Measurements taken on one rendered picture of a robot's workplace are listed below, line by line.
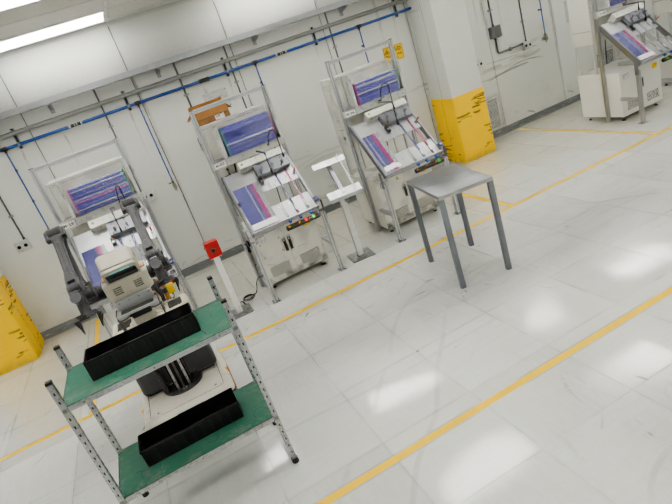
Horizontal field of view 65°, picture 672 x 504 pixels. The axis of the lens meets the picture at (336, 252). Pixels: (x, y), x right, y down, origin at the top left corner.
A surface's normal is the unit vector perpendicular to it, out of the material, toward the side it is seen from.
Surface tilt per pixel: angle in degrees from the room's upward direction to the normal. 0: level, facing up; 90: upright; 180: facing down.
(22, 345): 90
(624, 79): 90
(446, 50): 90
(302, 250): 90
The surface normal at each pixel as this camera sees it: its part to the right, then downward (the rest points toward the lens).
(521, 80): 0.38, 0.23
